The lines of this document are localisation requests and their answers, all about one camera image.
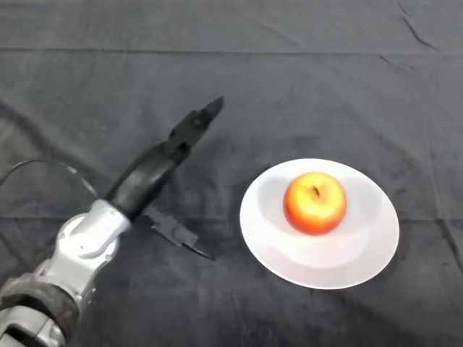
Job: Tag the black cloth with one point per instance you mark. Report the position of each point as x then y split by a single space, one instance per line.
289 90

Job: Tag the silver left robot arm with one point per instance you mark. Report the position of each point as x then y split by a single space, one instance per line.
72 260

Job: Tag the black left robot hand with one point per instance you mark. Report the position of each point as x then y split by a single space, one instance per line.
144 179

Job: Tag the white round plate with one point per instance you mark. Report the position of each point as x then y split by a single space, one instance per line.
320 253

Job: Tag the red yellow apple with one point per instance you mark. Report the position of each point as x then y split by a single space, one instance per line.
314 204

